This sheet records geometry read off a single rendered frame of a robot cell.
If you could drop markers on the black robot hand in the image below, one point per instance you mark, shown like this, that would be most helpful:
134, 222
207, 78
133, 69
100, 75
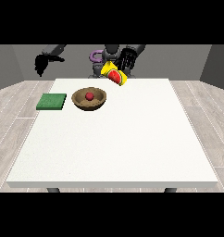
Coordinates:
42, 63
127, 59

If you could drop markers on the yellow cup with melon print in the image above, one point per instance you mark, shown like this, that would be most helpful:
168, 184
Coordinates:
114, 74

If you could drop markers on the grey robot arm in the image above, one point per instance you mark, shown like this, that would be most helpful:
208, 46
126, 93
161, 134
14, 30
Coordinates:
54, 48
138, 47

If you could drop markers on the green square pad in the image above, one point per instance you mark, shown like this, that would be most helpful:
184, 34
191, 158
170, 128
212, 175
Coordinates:
51, 101

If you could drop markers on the small red ball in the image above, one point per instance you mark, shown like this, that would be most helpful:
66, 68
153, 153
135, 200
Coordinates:
89, 96

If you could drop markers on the brown wooden bowl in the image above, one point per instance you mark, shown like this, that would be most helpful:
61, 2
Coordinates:
89, 99

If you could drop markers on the grey robot trunk purple rings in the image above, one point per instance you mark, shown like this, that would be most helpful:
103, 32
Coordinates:
108, 55

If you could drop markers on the dark table leg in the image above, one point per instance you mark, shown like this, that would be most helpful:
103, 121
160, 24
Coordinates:
53, 190
170, 190

